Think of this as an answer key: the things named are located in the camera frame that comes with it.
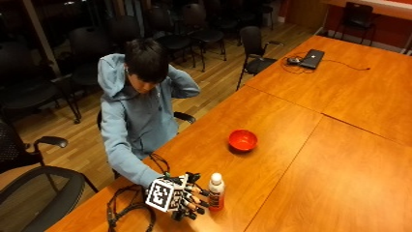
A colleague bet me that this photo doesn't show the white-capped orange drink bottle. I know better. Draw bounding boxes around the white-capped orange drink bottle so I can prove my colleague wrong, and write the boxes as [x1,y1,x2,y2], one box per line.
[207,172,227,213]

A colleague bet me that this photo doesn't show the white marker cube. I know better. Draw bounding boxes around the white marker cube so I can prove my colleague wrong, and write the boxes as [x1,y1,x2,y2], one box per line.
[145,175,190,214]

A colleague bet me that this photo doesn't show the red bowl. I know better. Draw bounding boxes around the red bowl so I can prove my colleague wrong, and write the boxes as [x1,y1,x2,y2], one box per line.
[227,129,259,153]

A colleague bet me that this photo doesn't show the the person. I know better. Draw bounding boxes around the the person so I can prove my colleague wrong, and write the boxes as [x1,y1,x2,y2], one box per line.
[95,38,203,189]

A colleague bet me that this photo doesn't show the black mesh office armchair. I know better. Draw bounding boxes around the black mesh office armchair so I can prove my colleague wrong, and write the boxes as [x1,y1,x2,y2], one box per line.
[0,117,70,175]
[0,165,101,232]

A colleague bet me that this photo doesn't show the black armchair with metal legs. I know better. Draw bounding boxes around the black armchair with metal legs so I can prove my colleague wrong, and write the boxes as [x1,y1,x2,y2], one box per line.
[235,25,286,92]

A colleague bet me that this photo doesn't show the black laptop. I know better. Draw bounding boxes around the black laptop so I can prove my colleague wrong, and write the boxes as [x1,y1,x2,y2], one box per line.
[298,48,327,71]

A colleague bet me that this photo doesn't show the row of dark stacking chairs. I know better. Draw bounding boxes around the row of dark stacking chairs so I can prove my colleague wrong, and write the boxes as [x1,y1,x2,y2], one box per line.
[0,0,277,125]

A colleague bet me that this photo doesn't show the black armless chair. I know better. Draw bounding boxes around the black armless chair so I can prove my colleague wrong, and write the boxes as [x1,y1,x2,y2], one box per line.
[333,1,379,46]

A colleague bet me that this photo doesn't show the black glove cable bundle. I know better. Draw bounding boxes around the black glove cable bundle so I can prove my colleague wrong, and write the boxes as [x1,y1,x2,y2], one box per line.
[106,152,173,232]

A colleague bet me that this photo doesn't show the thin black laptop cable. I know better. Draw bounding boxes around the thin black laptop cable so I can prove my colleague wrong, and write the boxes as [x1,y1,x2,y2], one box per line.
[282,52,373,75]

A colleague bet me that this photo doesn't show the pale window frame post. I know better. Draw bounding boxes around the pale window frame post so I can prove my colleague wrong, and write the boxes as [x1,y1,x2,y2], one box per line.
[22,0,62,78]

